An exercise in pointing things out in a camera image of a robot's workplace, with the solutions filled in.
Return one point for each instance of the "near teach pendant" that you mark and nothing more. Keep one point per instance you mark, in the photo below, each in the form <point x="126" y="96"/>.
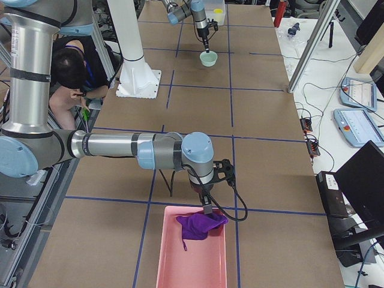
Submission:
<point x="358" y="127"/>

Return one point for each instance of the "purple cloth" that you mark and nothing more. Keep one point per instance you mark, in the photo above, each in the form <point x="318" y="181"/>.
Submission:
<point x="197" y="225"/>

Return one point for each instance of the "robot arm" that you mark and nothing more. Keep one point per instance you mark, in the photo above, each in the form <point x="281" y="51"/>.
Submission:
<point x="40" y="130"/>
<point x="196" y="9"/>

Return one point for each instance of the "red cylinder bottle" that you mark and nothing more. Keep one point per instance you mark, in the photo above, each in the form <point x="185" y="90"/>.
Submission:
<point x="279" y="13"/>

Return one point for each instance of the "clear plastic bin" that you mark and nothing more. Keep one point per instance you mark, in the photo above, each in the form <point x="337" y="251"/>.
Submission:
<point x="210" y="5"/>

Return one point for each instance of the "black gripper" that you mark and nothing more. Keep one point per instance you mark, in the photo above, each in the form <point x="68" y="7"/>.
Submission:
<point x="202" y="32"/>
<point x="201" y="189"/>

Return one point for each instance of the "folded dark blue umbrella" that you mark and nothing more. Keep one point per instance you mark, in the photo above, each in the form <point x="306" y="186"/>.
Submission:
<point x="293" y="30"/>

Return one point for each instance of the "teach pendant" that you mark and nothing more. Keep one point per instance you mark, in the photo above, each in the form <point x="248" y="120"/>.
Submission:
<point x="358" y="127"/>
<point x="360" y="94"/>

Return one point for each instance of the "yellow plastic cup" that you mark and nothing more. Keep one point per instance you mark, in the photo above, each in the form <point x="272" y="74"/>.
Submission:
<point x="219" y="16"/>

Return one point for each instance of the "far teach pendant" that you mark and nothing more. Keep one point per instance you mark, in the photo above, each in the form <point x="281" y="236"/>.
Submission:
<point x="360" y="94"/>

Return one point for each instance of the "wooden board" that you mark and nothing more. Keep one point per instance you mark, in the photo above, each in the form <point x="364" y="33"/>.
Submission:
<point x="370" y="33"/>

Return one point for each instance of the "aluminium frame post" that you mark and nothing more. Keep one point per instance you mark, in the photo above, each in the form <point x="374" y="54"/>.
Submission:
<point x="320" y="27"/>

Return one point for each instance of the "seated person in black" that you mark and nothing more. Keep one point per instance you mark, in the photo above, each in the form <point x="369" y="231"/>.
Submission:
<point x="77" y="69"/>

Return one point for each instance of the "black monitor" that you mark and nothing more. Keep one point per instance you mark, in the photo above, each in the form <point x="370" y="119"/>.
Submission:
<point x="361" y="181"/>

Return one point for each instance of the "white pedestal base plate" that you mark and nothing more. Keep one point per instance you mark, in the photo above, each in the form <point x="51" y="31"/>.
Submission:
<point x="139" y="86"/>

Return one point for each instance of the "white camera pedestal column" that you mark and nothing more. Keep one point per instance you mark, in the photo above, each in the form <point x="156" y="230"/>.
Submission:
<point x="127" y="30"/>

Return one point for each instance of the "black computer box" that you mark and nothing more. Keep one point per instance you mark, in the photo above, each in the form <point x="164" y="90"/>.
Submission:
<point x="331" y="196"/>

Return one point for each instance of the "black usb hub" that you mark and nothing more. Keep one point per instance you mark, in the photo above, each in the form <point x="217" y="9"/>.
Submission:
<point x="313" y="147"/>
<point x="306" y="125"/>

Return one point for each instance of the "pink plastic bin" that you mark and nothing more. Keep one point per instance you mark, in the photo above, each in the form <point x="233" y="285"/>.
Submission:
<point x="190" y="263"/>

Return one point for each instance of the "light green bowl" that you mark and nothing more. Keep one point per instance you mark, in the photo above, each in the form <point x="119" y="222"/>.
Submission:
<point x="208" y="59"/>

